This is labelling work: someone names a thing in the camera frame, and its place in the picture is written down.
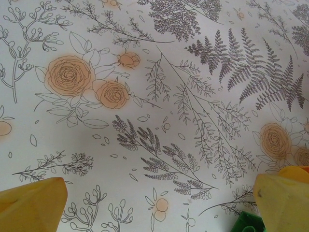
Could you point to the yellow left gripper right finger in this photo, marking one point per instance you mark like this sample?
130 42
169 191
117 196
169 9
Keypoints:
285 203

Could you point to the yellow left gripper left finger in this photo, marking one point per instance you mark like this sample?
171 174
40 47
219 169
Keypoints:
29 207

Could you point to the green lego brick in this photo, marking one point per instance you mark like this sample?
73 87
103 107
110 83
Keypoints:
247 222

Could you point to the floral print tablecloth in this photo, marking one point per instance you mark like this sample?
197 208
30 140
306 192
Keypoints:
144 96

